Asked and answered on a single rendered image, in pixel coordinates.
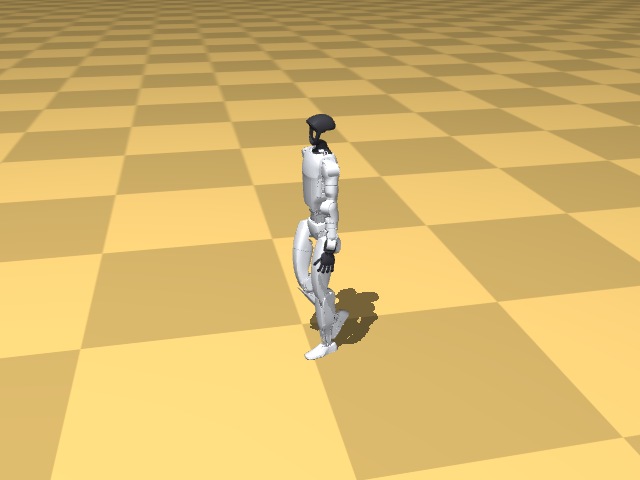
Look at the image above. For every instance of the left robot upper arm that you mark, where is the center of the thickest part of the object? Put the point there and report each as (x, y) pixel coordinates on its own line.
(330, 171)

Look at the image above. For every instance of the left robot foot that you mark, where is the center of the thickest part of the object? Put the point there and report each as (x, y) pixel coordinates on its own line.
(320, 351)

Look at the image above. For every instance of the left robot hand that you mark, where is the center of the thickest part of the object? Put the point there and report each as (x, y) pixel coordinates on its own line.
(327, 259)

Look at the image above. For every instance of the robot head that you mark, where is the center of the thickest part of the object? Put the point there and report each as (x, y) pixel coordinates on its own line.
(320, 123)

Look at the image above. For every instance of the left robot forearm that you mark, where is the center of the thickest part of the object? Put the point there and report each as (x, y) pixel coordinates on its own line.
(332, 227)

